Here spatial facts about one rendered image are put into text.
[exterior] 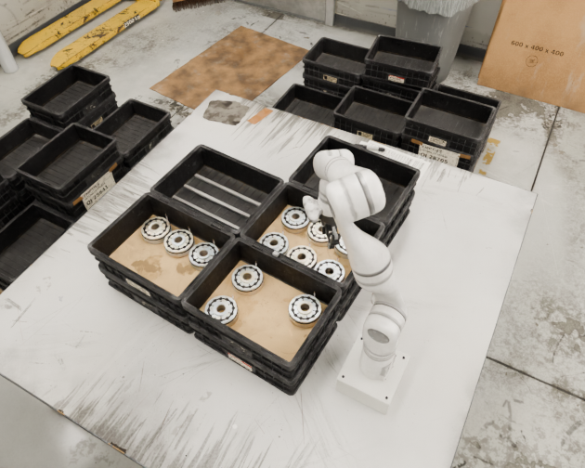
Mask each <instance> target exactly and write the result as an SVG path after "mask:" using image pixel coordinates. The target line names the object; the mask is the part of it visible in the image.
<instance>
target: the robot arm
mask: <svg viewBox="0 0 585 468"><path fill-rule="evenodd" d="M313 167H314V171H315V173H316V175H317V176H318V177H319V178H321V179H320V181H319V195H318V199H317V200H315V199H313V198H311V197H310V196H304V198H303V205H304V208H305V212H306V215H307V218H308V220H309V221H310V222H311V223H316V222H318V220H319V219H320V221H321V225H322V234H326V236H327V237H328V249H334V247H335V245H338V244H339V241H340V238H341V236H342V239H343V241H344V246H345V248H346V252H347V255H348V259H349V262H350V266H351V268H352V271H353V274H354V277H355V280H356V282H357V284H358V285H359V286H360V287H361V288H362V289H364V290H366V291H368V292H371V293H374V298H375V300H374V304H373V306H372V308H371V310H370V313H369V315H368V316H367V318H366V320H365V322H364V324H363V330H362V338H363V346H362V351H361V357H360V362H359V366H360V369H361V371H362V373H363V374H364V375H365V376H366V377H368V378H369V379H372V380H381V381H383V382H384V380H386V379H385V378H386V377H387V375H388V373H389V372H390V370H391V369H392V368H393V365H394V362H395V359H396V356H397V352H396V350H397V345H398V337H399V334H400V333H401V331H402V329H403V327H404V325H405V323H406V320H407V317H408V311H407V308H406V306H405V303H404V301H403V298H402V296H401V294H400V291H399V289H398V287H397V280H396V277H395V273H394V269H393V264H392V260H391V256H390V253H389V251H388V249H387V247H386V246H385V245H384V244H383V243H382V242H380V241H379V240H377V239H375V238H374V237H372V236H371V235H369V234H367V233H366V232H364V231H362V230H361V229H359V228H358V227H357V226H356V225H355V224H354V223H353V222H355V221H358V220H360V219H362V218H365V217H368V216H370V215H374V214H377V213H378V212H380V211H382V209H383V208H384V206H385V196H384V195H385V193H384V189H383V186H382V183H381V182H380V180H379V178H378V176H377V175H376V174H374V173H373V172H372V170H370V169H366V168H363V167H359V166H356V165H355V159H354V156H353V154H352V152H351V151H350V150H348V149H332V150H322V151H320V152H318V153H317V154H316V155H315V157H314V160H313ZM337 228H338V229H339V232H340V233H338V230H337ZM329 231H332V232H329ZM330 237H331V238H330Z"/></svg>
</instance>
